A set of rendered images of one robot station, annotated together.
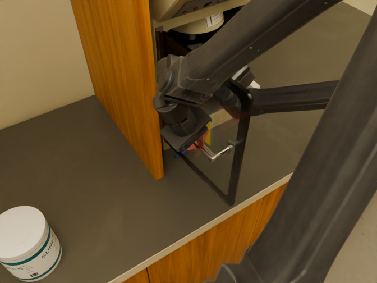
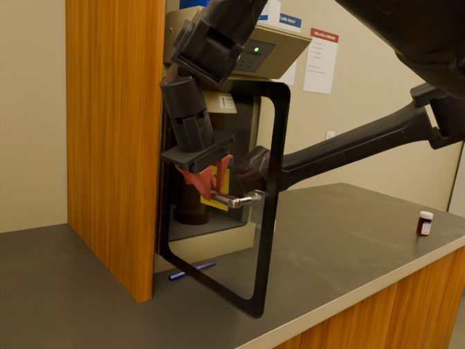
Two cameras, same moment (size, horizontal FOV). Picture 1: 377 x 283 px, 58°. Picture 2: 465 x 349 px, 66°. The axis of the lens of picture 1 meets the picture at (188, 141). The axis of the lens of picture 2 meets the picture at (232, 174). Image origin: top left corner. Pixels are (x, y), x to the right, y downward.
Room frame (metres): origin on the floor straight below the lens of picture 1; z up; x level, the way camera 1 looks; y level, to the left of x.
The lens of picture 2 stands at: (-0.04, 0.02, 1.37)
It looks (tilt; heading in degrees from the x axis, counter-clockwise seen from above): 13 degrees down; 352
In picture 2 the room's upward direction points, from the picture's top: 5 degrees clockwise
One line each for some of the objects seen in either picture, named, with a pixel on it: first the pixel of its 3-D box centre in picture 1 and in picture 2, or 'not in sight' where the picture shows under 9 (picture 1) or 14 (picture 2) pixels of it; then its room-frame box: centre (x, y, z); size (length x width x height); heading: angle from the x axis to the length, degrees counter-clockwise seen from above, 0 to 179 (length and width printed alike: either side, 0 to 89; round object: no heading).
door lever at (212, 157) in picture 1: (208, 145); (227, 195); (0.53, -0.05, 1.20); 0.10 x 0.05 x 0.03; 38
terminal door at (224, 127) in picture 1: (198, 125); (212, 188); (0.61, -0.03, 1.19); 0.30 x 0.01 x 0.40; 38
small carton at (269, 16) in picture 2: not in sight; (263, 14); (0.80, -0.13, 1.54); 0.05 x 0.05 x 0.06; 50
